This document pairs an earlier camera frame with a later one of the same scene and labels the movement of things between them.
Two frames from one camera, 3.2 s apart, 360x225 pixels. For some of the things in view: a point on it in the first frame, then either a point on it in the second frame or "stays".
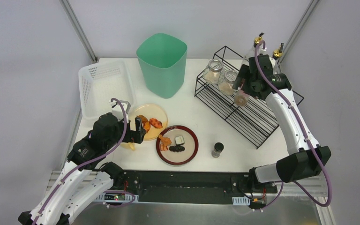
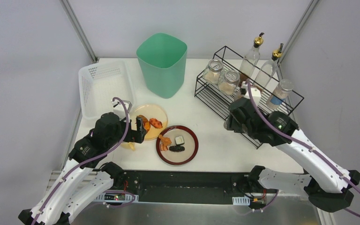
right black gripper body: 246,82 to 235,115
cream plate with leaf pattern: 150,111 stays
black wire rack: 215,88 stays
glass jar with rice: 226,85 stays
